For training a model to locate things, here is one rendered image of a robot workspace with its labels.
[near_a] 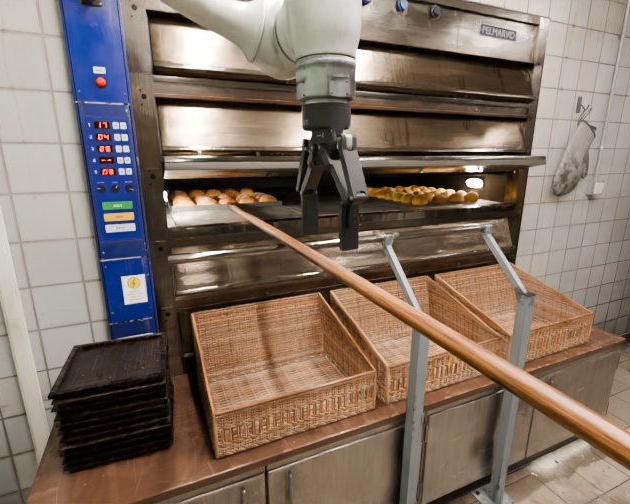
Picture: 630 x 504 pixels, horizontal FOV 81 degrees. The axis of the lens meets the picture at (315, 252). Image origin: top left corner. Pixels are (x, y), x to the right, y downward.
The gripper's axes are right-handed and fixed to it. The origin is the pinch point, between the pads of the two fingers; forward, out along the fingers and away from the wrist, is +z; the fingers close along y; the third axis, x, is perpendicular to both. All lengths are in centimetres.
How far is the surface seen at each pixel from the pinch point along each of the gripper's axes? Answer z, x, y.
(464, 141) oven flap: -18, 119, -84
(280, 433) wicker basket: 71, 3, -40
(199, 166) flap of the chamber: -10, -8, -74
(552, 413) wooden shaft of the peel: 13.4, 7.7, 34.5
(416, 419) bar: 74, 47, -28
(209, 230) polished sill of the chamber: 14, -4, -89
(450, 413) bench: 83, 68, -33
